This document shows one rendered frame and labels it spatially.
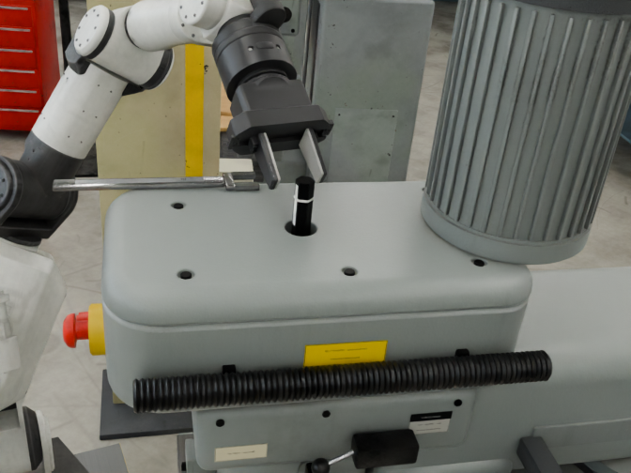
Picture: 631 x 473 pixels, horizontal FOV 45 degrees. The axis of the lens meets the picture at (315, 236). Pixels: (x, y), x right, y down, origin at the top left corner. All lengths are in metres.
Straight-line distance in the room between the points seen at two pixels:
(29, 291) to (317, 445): 0.55
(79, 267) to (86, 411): 1.11
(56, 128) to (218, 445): 0.57
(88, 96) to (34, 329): 0.37
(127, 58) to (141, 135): 1.52
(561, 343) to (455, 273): 0.22
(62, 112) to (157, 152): 1.51
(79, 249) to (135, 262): 3.62
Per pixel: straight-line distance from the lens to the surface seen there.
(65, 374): 3.58
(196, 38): 1.06
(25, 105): 5.63
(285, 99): 0.89
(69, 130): 1.21
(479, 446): 1.02
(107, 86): 1.20
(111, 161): 2.72
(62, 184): 0.94
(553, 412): 1.03
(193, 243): 0.83
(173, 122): 2.66
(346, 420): 0.90
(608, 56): 0.80
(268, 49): 0.90
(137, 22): 1.12
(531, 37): 0.77
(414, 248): 0.86
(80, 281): 4.15
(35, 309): 1.25
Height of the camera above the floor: 2.32
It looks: 31 degrees down
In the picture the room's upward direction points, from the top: 6 degrees clockwise
